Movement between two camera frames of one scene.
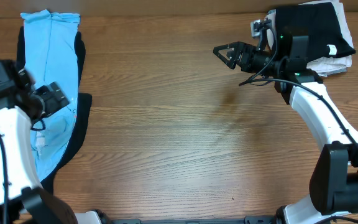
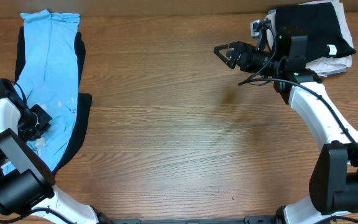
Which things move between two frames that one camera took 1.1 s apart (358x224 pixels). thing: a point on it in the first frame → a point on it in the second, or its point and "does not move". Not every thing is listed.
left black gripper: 58,103 → 45,117
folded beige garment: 324,66 does not move
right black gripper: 235,53 does not move
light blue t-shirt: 50,44 does not move
